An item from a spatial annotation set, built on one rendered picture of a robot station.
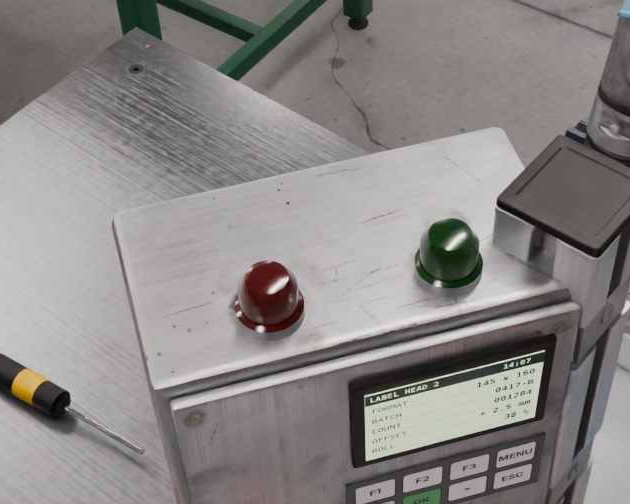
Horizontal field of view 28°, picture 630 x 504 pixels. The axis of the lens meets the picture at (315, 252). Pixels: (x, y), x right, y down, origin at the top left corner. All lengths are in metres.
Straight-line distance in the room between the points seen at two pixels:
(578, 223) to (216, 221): 0.14
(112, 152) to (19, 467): 0.42
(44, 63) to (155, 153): 1.50
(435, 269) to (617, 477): 0.75
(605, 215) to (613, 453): 0.75
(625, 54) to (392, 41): 1.85
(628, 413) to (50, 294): 0.60
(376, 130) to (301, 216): 2.18
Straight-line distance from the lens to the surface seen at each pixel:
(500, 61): 2.86
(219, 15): 2.68
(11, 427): 1.26
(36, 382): 1.25
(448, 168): 0.52
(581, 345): 0.51
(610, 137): 1.11
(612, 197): 0.48
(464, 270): 0.47
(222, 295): 0.48
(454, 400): 0.49
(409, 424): 0.50
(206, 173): 1.44
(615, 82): 1.10
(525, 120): 2.72
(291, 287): 0.45
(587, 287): 0.48
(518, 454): 0.55
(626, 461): 1.21
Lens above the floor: 1.84
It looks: 49 degrees down
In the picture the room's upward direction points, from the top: 4 degrees counter-clockwise
